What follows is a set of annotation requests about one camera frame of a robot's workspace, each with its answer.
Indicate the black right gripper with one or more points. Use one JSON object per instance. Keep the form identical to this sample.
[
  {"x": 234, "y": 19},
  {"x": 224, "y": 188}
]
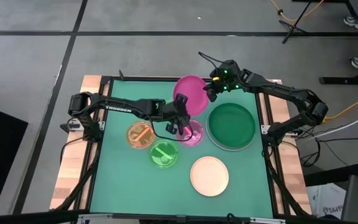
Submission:
[{"x": 225, "y": 76}]

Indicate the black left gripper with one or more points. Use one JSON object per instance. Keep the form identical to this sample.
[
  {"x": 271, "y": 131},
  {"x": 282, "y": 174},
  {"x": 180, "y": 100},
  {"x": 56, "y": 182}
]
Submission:
[{"x": 180, "y": 113}]

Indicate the opaque magenta plate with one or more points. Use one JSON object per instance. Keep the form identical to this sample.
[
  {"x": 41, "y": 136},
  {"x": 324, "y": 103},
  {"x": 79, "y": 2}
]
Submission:
[{"x": 196, "y": 93}]

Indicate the clear pink plastic plate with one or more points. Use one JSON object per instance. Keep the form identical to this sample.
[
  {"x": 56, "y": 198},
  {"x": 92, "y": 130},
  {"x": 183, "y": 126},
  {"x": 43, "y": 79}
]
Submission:
[{"x": 196, "y": 137}]

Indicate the clear orange plastic plate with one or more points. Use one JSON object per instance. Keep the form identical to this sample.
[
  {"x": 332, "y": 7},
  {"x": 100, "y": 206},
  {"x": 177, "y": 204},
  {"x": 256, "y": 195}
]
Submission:
[{"x": 135, "y": 137}]

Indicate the large dark green plate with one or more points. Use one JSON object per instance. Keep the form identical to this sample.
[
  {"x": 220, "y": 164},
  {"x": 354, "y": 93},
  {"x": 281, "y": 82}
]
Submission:
[{"x": 232, "y": 124}]

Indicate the cream plastic plate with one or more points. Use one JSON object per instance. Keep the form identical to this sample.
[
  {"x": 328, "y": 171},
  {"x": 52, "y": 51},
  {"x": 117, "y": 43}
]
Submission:
[{"x": 209, "y": 176}]

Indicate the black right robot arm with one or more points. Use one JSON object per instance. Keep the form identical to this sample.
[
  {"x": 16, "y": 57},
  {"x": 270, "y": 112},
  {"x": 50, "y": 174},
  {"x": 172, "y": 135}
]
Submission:
[{"x": 291, "y": 93}]

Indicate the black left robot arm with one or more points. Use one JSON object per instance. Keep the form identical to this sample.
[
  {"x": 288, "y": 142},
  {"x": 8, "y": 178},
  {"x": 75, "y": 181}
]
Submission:
[{"x": 120, "y": 107}]

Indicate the green table mat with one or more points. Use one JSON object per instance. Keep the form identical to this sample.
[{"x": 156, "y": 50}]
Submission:
[{"x": 135, "y": 186}]

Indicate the small silver box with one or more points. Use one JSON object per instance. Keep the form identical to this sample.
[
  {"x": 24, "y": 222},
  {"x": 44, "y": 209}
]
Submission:
[{"x": 73, "y": 126}]

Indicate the black tripod stand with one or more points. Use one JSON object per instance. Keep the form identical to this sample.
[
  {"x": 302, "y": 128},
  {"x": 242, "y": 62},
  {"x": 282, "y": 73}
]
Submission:
[{"x": 292, "y": 28}]

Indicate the black desk legs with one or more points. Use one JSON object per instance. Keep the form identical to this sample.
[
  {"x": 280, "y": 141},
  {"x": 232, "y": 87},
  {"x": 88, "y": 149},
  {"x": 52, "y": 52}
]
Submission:
[{"x": 346, "y": 80}]

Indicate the white cardboard box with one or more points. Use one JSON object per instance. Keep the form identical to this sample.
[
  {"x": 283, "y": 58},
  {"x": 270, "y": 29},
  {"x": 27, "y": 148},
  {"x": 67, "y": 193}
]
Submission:
[{"x": 325, "y": 199}]

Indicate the black table frame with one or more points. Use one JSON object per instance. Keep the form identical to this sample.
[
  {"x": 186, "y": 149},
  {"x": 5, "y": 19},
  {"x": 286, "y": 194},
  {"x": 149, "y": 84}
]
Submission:
[{"x": 135, "y": 78}]

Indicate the black camera rig bar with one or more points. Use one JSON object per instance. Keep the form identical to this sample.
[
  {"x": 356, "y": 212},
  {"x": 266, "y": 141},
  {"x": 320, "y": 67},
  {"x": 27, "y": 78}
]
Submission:
[{"x": 179, "y": 219}]

